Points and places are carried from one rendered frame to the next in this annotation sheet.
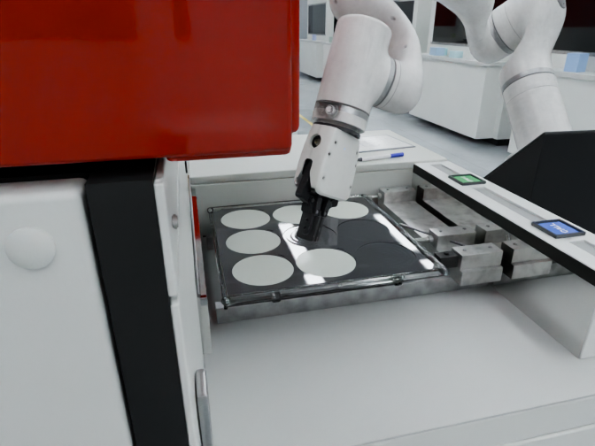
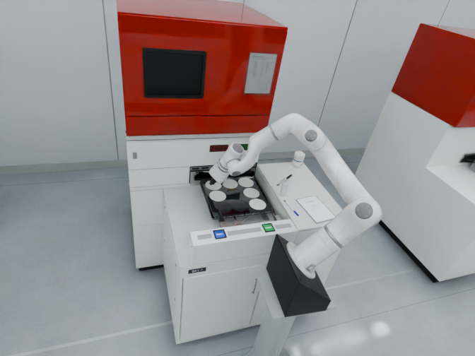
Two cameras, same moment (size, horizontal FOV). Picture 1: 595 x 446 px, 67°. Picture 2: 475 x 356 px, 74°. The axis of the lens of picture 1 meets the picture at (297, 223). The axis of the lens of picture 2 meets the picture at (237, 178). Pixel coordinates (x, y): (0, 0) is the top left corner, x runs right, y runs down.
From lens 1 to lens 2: 1.80 m
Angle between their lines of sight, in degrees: 69
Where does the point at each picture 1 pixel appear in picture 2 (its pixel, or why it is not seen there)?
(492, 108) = not seen: outside the picture
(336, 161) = (214, 170)
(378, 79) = (225, 160)
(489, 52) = not seen: hidden behind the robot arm
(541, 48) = (338, 223)
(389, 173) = (285, 213)
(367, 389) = (181, 209)
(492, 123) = not seen: outside the picture
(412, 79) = (230, 167)
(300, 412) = (175, 198)
